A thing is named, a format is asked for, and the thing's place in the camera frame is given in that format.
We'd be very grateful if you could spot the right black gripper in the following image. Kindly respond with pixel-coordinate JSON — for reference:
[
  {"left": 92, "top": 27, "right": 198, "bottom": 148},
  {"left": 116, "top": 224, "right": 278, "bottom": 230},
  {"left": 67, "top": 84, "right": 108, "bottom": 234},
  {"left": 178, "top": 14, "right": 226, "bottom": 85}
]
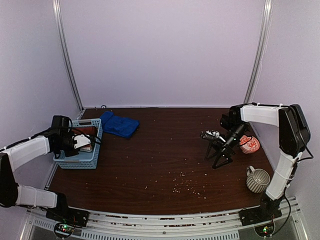
[{"left": 205, "top": 122, "right": 249, "bottom": 169}]

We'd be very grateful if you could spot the orange bunny pattern towel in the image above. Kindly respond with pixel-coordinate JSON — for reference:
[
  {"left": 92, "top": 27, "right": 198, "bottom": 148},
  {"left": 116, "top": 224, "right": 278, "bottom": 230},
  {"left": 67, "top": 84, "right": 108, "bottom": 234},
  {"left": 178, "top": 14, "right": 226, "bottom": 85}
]
[{"left": 80, "top": 143, "right": 94, "bottom": 153}]

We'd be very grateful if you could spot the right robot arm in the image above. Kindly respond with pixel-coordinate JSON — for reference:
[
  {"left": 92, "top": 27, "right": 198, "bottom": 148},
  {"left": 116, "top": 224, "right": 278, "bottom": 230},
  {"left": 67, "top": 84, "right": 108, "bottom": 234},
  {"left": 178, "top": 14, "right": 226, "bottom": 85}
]
[{"left": 200, "top": 103, "right": 311, "bottom": 221}]

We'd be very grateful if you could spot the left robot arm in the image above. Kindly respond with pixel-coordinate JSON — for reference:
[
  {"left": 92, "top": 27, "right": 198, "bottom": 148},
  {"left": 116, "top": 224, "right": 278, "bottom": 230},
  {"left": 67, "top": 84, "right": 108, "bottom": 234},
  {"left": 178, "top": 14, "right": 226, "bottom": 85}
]
[{"left": 0, "top": 115, "right": 78, "bottom": 222}]

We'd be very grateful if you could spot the light blue plastic basket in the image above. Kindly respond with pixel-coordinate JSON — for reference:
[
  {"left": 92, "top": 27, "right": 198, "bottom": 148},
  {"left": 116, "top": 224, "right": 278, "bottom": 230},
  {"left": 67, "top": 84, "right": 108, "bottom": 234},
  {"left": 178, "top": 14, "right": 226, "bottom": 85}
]
[{"left": 53, "top": 118, "right": 103, "bottom": 170}]

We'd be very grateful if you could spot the dark red rolled towel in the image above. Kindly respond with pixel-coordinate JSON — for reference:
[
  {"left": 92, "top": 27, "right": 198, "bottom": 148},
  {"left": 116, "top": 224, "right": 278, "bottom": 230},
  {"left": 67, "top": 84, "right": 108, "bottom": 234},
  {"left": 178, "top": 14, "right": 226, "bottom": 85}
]
[{"left": 72, "top": 126, "right": 98, "bottom": 136}]

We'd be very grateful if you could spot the orange white patterned bowl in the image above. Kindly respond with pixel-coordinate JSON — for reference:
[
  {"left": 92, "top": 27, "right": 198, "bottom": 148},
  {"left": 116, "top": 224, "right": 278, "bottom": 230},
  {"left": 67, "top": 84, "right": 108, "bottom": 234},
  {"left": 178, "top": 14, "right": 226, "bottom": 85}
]
[{"left": 239, "top": 135, "right": 261, "bottom": 154}]

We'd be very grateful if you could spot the grey striped mug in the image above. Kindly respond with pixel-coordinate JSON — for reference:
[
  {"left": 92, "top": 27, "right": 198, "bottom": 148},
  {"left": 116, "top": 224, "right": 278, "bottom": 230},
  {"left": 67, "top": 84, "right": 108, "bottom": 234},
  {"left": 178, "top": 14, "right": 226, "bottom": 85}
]
[{"left": 246, "top": 165, "right": 271, "bottom": 194}]

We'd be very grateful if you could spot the blue towel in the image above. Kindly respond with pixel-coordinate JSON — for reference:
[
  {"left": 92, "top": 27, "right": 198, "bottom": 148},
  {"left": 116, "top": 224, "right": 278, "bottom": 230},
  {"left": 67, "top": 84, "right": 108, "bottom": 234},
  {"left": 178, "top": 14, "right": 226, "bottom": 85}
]
[{"left": 99, "top": 111, "right": 140, "bottom": 139}]

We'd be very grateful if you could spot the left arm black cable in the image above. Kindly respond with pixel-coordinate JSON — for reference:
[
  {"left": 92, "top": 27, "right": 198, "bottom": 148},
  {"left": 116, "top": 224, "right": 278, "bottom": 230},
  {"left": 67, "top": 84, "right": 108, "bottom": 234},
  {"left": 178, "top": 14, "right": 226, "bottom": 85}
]
[{"left": 67, "top": 126, "right": 101, "bottom": 147}]

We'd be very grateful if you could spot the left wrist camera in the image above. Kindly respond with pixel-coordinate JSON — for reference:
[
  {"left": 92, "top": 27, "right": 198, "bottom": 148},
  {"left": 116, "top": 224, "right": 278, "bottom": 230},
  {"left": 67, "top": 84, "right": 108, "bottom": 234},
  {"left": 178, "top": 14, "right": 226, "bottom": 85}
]
[{"left": 72, "top": 134, "right": 92, "bottom": 149}]

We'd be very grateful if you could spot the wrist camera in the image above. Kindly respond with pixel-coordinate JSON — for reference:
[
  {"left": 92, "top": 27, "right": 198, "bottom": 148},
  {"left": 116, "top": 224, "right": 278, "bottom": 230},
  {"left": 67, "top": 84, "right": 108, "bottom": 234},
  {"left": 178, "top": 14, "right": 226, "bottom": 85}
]
[
  {"left": 200, "top": 130, "right": 226, "bottom": 143},
  {"left": 72, "top": 134, "right": 92, "bottom": 149}
]

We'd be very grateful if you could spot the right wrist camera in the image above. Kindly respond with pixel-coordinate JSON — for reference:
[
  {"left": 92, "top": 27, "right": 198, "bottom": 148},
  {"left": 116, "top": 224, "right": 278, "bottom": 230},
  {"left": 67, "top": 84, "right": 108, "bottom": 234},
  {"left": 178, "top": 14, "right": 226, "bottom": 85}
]
[{"left": 200, "top": 130, "right": 226, "bottom": 143}]

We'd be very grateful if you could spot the front aluminium rail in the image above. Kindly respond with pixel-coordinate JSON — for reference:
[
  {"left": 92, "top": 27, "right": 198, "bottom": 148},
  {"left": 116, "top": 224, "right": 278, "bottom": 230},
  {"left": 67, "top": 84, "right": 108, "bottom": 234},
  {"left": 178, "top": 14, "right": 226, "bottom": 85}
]
[{"left": 24, "top": 197, "right": 301, "bottom": 240}]

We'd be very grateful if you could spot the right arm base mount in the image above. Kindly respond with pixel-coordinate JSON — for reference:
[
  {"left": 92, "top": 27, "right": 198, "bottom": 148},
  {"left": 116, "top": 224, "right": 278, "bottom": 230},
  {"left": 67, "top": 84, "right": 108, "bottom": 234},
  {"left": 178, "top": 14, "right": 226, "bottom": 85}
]
[{"left": 238, "top": 206, "right": 282, "bottom": 238}]

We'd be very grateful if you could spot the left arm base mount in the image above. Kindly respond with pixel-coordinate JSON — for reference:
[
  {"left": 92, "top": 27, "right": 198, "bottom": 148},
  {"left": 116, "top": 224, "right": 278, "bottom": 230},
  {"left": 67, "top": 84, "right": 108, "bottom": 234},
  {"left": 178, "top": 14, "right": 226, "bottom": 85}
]
[{"left": 43, "top": 208, "right": 90, "bottom": 239}]

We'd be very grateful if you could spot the left aluminium frame post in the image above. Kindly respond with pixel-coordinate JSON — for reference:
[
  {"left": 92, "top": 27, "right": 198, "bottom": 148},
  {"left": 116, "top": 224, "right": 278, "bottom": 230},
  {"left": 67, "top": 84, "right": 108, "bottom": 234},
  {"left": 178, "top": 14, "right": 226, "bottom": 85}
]
[{"left": 52, "top": 0, "right": 84, "bottom": 112}]

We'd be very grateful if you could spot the aluminium frame post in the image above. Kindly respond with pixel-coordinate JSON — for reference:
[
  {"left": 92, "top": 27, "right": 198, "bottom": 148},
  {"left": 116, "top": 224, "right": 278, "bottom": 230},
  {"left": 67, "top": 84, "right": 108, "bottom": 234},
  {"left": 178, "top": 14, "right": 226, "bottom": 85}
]
[
  {"left": 243, "top": 0, "right": 274, "bottom": 104},
  {"left": 52, "top": 0, "right": 84, "bottom": 112}
]

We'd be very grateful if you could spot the right aluminium frame post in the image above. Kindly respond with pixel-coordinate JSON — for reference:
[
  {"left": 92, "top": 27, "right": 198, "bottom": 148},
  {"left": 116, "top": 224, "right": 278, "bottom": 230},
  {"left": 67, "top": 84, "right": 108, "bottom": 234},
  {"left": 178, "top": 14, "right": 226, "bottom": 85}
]
[{"left": 243, "top": 0, "right": 274, "bottom": 104}]

